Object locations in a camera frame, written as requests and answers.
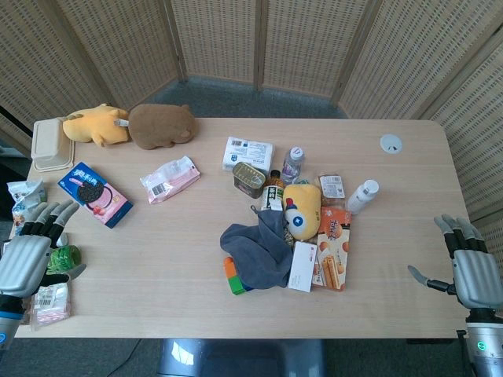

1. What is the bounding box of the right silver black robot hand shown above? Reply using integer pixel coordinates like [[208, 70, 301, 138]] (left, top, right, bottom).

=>
[[407, 214, 503, 312]]

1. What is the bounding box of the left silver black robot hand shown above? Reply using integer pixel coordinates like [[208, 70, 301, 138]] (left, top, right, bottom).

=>
[[0, 199, 87, 299]]

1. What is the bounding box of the pink snack packet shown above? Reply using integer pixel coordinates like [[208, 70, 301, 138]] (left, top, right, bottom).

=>
[[139, 155, 201, 205]]

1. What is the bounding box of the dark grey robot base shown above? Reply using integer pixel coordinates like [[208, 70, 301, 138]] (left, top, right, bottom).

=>
[[156, 338, 327, 377]]

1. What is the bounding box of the pink white packet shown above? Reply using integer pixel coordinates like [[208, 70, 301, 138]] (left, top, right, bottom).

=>
[[29, 280, 72, 329]]

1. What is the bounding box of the white blue snack bag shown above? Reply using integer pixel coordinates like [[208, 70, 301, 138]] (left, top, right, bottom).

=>
[[6, 177, 48, 236]]

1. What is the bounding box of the blue pink cookie box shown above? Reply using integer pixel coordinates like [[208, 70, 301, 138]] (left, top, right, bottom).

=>
[[57, 161, 134, 229]]

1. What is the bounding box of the beige lidded lunch box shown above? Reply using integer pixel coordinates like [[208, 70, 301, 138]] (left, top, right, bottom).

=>
[[31, 117, 76, 173]]

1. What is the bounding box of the white milk bottle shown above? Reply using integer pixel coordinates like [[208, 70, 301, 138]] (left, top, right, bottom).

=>
[[345, 179, 380, 215]]

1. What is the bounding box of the orange egg roll box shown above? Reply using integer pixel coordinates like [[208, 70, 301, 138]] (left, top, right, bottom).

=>
[[311, 206, 352, 292]]

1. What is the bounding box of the yellow plush animal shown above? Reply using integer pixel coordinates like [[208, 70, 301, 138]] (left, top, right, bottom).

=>
[[62, 103, 131, 148]]

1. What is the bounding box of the small white carton box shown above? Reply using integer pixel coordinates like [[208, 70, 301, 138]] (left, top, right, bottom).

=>
[[288, 240, 318, 294]]

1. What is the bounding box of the yellow plush with blue eye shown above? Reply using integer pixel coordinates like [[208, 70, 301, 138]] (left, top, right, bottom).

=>
[[282, 183, 323, 241]]

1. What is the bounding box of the brown plush capybara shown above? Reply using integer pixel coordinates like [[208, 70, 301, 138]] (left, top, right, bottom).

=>
[[127, 103, 199, 151]]

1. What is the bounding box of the orange green blue block stack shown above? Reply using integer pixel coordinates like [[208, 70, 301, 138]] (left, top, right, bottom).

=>
[[223, 256, 256, 296]]

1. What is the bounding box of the clear water bottle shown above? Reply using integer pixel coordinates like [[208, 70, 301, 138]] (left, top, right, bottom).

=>
[[280, 145, 307, 185]]

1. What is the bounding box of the grey microfibre cloth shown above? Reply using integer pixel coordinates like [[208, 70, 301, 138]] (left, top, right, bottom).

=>
[[219, 205, 295, 290]]

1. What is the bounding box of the dark tea bottle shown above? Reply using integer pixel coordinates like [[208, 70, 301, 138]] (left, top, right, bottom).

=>
[[260, 169, 285, 213]]

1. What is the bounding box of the dark green luncheon meat tin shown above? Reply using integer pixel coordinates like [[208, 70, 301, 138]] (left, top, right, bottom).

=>
[[232, 161, 268, 199]]

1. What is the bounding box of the white tissue pack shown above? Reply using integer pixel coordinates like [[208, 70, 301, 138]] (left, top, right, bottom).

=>
[[222, 136, 276, 173]]

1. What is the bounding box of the woven bamboo folding screen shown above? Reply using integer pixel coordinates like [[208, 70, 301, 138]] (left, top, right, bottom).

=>
[[0, 0, 503, 284]]

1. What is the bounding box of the white round cable grommet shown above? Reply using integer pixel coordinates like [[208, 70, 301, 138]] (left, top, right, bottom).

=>
[[379, 134, 404, 155]]

